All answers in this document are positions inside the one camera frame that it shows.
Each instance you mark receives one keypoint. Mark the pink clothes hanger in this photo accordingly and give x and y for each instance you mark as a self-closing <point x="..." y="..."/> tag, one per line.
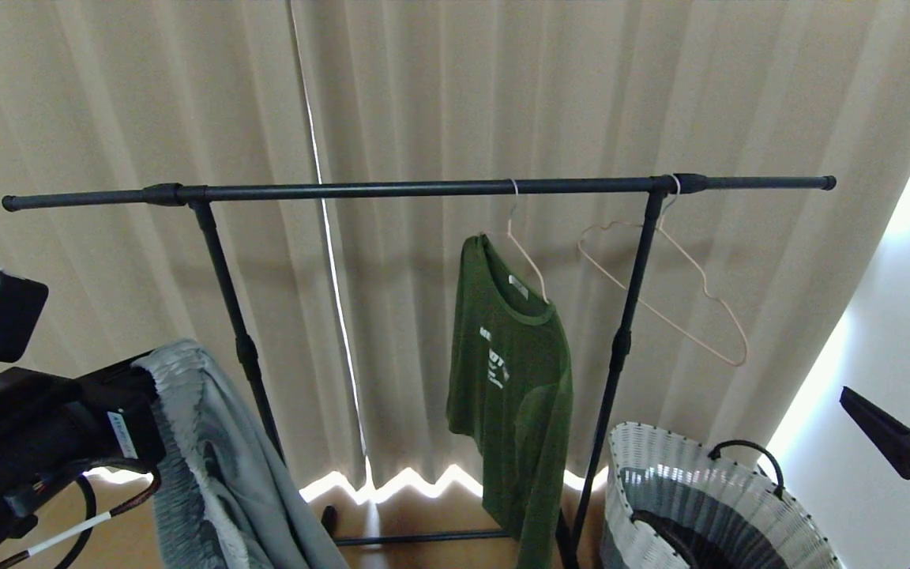
<point x="534" y="271"/>
<point x="660" y="309"/>

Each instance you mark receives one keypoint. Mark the white laundry basket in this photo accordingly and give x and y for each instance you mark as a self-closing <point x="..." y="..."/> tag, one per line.
<point x="660" y="458"/>

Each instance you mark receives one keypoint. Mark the pale grey garment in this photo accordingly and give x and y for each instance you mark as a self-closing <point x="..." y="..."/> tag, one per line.
<point x="218" y="474"/>

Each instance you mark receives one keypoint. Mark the black clothes rack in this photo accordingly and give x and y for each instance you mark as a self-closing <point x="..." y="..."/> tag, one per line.
<point x="344" y="190"/>

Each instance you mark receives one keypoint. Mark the beige curtain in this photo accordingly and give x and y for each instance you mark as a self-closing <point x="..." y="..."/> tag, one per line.
<point x="581" y="79"/>

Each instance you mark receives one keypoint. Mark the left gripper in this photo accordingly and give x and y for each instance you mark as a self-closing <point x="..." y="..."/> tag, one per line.
<point x="28" y="442"/>

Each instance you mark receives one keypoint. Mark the green shirt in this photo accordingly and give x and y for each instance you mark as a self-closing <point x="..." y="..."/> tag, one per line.
<point x="518" y="395"/>

